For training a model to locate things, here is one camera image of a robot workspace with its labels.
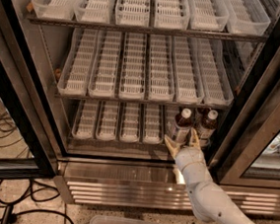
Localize black floor cables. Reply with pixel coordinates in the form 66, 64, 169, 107
0, 110, 89, 224

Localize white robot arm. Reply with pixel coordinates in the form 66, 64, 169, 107
164, 128, 256, 224

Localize right fridge glass door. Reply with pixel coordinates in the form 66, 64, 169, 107
207, 0, 280, 189

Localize brown bottle blue label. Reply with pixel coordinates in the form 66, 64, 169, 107
195, 108, 218, 148
169, 108, 192, 145

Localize left fridge door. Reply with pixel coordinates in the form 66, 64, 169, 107
0, 0, 72, 180

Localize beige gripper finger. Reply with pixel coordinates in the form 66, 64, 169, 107
188, 128, 200, 148
164, 135, 180, 158

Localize stainless steel fridge base grille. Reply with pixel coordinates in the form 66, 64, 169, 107
53, 159, 280, 217

